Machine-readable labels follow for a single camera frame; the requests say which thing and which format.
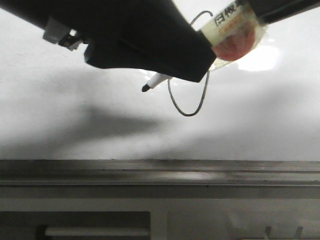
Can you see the white whiteboard stand base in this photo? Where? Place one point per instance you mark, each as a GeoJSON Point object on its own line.
{"type": "Point", "coordinates": [160, 213]}

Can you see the white whiteboard marker pen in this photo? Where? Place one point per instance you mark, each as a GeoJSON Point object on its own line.
{"type": "Point", "coordinates": [230, 37]}

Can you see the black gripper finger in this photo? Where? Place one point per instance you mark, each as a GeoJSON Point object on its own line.
{"type": "Point", "coordinates": [271, 11]}
{"type": "Point", "coordinates": [138, 34]}

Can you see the white whiteboard with metal frame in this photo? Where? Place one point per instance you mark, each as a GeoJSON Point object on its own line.
{"type": "Point", "coordinates": [63, 122]}

